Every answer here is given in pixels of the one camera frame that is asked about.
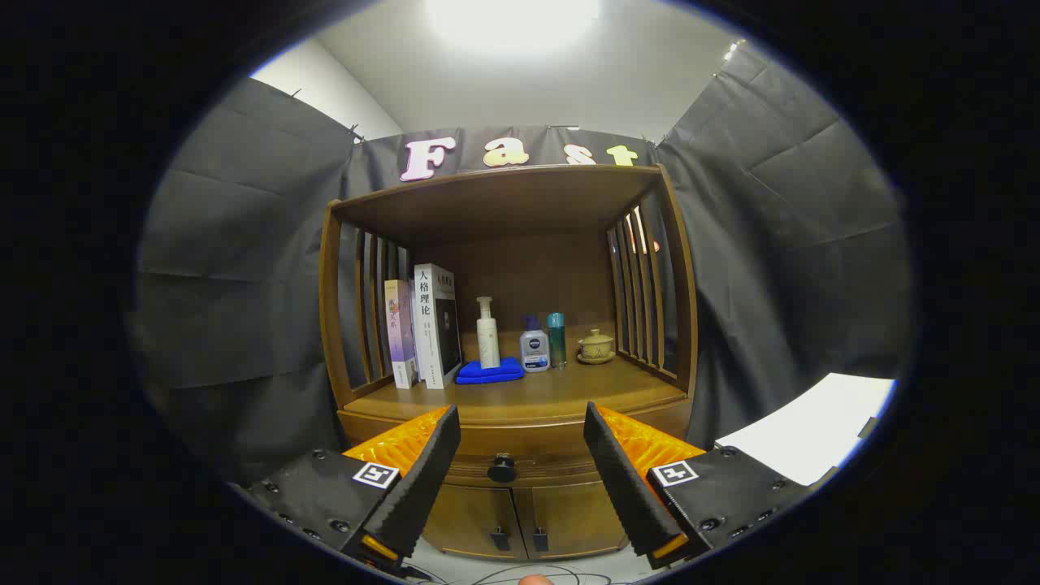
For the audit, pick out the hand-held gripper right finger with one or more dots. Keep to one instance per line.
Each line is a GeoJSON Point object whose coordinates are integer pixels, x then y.
{"type": "Point", "coordinates": [621, 487]}

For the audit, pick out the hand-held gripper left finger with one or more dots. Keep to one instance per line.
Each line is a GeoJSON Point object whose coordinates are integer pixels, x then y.
{"type": "Point", "coordinates": [422, 487]}

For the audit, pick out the wooden drawer with black knob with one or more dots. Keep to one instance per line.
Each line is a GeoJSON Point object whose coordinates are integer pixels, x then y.
{"type": "Point", "coordinates": [528, 443]}

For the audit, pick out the wooden countertop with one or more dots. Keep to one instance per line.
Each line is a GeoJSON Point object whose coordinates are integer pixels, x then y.
{"type": "Point", "coordinates": [552, 390]}

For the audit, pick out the wooden cabinet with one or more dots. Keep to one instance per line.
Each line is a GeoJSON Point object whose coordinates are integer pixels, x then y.
{"type": "Point", "coordinates": [504, 203]}

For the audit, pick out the yellow saucer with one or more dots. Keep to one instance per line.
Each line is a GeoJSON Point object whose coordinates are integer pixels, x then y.
{"type": "Point", "coordinates": [595, 360]}

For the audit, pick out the blue folded cloth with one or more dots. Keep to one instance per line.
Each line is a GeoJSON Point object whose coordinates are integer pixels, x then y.
{"type": "Point", "coordinates": [487, 374]}

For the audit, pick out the yellow lidded teacup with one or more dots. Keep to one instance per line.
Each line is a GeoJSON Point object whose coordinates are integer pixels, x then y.
{"type": "Point", "coordinates": [597, 345]}

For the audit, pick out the purple book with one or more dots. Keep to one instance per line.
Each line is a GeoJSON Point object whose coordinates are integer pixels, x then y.
{"type": "Point", "coordinates": [400, 333]}

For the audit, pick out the slim teal bottle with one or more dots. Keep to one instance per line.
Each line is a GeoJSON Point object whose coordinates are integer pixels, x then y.
{"type": "Point", "coordinates": [556, 341]}

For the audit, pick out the thick white book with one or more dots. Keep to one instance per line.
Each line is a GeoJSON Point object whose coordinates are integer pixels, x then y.
{"type": "Point", "coordinates": [431, 325]}

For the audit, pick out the white bottle with blue pump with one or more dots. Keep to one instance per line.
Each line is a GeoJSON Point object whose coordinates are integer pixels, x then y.
{"type": "Point", "coordinates": [535, 349]}

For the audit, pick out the black backdrop cloth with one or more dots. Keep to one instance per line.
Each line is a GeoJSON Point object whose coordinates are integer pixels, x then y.
{"type": "Point", "coordinates": [244, 244]}

